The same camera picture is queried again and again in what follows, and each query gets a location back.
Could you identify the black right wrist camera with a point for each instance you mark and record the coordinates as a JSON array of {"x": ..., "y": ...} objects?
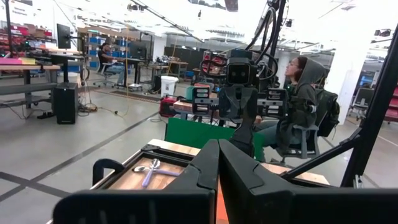
[{"x": 238, "y": 73}]

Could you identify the person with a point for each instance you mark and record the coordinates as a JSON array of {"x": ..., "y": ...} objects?
[
  {"x": 303, "y": 99},
  {"x": 107, "y": 57}
]

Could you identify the black aluminium rig frame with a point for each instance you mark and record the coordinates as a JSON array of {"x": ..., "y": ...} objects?
[{"x": 373, "y": 124}]

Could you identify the red tool case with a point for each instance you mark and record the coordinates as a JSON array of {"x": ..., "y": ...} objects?
[{"x": 166, "y": 107}]

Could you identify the orange plastic bin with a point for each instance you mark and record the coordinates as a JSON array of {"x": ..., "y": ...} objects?
[{"x": 222, "y": 208}]

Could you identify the shelf with blue bins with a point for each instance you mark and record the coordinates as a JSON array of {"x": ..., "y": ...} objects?
[{"x": 94, "y": 40}]

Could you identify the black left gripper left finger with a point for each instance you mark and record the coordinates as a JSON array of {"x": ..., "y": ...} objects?
[{"x": 140, "y": 205}]

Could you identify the teal box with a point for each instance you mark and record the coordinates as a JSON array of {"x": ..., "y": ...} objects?
[{"x": 190, "y": 92}]

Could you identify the black computer tower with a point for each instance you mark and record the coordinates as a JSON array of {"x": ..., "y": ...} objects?
[{"x": 66, "y": 102}]

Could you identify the green board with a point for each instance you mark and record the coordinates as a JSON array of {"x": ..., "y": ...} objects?
[{"x": 192, "y": 133}]

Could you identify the shelf with red bins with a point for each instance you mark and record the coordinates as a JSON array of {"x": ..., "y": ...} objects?
[{"x": 18, "y": 32}]

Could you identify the white trash bin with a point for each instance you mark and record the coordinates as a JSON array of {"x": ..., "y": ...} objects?
[{"x": 168, "y": 85}]

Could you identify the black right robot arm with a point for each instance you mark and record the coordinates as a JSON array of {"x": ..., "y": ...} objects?
[{"x": 244, "y": 137}]

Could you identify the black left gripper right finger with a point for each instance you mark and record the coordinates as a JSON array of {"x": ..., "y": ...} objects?
[{"x": 311, "y": 205}]

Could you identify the grey office chair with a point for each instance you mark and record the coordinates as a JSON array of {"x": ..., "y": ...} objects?
[{"x": 306, "y": 146}]

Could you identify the wooden top workbench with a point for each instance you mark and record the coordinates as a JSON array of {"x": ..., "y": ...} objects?
[{"x": 28, "y": 67}]

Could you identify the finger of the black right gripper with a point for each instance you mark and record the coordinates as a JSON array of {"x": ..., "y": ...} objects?
[
  {"x": 228, "y": 102},
  {"x": 248, "y": 102}
]

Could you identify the black monitor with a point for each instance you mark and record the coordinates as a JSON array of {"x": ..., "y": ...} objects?
[{"x": 63, "y": 35}]

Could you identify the dark backpack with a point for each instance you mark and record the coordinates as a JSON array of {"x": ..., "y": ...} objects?
[{"x": 328, "y": 112}]

